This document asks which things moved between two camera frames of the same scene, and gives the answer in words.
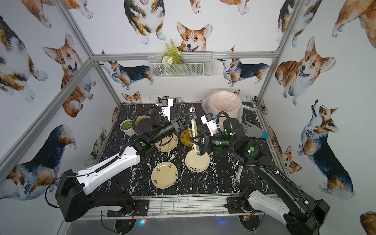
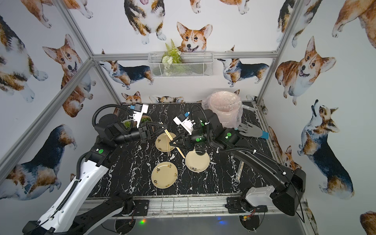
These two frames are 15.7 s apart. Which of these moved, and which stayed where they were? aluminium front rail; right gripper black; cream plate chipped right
Moved: right gripper black
Stayed: aluminium front rail; cream plate chipped right
